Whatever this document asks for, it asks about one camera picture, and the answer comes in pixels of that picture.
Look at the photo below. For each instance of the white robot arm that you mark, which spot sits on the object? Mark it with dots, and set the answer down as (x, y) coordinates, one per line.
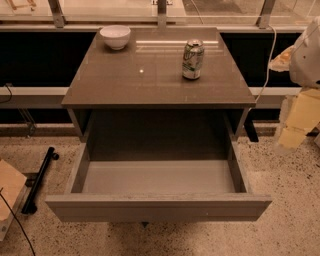
(310, 36)

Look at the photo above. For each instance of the metal window frame post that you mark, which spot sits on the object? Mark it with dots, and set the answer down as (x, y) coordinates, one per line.
(57, 14)

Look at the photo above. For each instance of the black metal bar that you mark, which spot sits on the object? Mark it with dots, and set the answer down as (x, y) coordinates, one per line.
(30, 206)

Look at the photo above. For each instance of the grey cabinet with glossy top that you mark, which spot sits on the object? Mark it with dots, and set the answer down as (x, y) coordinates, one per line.
(147, 73)

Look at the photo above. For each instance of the light wooden board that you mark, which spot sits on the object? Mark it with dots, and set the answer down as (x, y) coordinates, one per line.
(12, 184)

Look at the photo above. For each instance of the grey metal rail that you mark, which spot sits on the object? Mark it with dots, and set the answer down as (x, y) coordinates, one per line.
(51, 97)

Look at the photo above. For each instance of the grey top drawer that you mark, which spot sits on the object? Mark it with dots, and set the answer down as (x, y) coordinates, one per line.
(158, 166)

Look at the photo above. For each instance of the green white soda can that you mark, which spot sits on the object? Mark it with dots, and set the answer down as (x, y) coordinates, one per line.
(192, 59)

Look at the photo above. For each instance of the white ceramic bowl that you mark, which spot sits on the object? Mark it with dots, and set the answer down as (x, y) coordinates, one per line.
(116, 36)

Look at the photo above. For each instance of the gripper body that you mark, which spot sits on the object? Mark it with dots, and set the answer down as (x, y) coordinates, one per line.
(306, 63)

